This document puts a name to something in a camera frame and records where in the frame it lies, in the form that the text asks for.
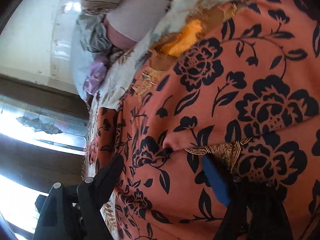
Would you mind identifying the orange black floral garment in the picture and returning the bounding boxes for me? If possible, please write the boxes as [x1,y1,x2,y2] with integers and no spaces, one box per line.
[88,0,319,239]

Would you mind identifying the stained glass window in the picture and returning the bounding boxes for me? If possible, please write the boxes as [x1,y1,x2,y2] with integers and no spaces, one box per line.
[1,95,88,155]

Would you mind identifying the purple small garment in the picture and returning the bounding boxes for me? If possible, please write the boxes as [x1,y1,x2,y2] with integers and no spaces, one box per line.
[84,55,110,95]

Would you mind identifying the grey crumpled cloth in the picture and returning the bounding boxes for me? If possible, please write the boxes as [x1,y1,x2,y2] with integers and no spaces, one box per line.
[76,14,112,53]

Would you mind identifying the pink quilted mattress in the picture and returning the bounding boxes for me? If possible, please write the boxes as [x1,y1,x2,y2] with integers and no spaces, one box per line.
[104,0,168,50]

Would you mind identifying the cream leaf-pattern fleece blanket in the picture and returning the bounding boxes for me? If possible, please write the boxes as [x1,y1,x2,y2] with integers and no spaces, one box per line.
[87,0,232,239]

